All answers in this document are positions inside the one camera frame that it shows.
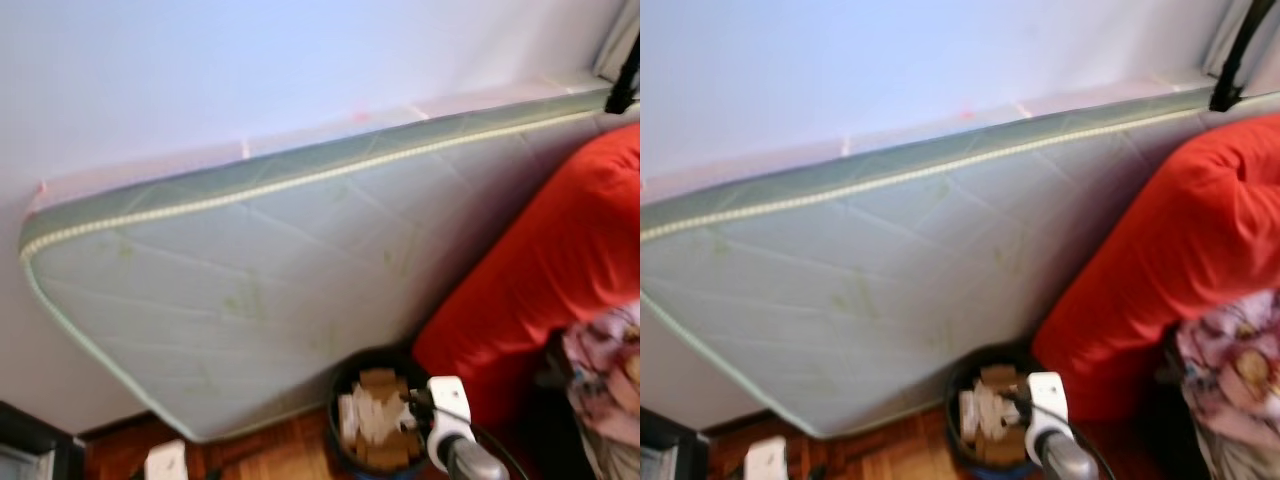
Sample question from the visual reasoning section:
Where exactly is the pink cartoon print blanket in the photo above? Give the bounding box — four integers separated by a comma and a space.
1175, 290, 1280, 480
560, 300, 641, 480

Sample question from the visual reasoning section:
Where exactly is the red folded mattress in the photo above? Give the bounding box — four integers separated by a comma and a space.
1030, 115, 1280, 426
412, 122, 641, 431

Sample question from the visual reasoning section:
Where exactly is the dark furniture piece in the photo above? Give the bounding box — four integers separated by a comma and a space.
0, 400, 86, 480
640, 405, 706, 480

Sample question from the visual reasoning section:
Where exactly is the grey quilted mattress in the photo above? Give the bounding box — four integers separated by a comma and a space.
18, 85, 626, 443
640, 85, 1241, 441

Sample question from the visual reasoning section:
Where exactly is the brown cardboard piece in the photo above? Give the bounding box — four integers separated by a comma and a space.
355, 368, 421, 471
975, 365, 1036, 466

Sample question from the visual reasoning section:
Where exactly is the white crumpled paper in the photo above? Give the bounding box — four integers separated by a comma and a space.
958, 385, 1031, 446
338, 385, 416, 451

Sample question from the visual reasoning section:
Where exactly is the black waste bin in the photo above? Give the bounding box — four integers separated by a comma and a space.
326, 345, 441, 479
945, 343, 1051, 471

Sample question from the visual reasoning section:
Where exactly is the black strap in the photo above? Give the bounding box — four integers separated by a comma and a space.
604, 35, 641, 114
1208, 0, 1266, 113

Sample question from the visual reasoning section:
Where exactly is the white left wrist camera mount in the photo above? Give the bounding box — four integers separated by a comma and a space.
742, 436, 789, 480
143, 440, 189, 480

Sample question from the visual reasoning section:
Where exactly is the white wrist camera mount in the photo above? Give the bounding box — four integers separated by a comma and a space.
426, 375, 476, 473
742, 436, 789, 480
143, 440, 189, 480
1022, 372, 1071, 466

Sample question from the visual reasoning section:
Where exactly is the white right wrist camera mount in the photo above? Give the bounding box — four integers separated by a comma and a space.
426, 375, 476, 473
1022, 372, 1071, 466

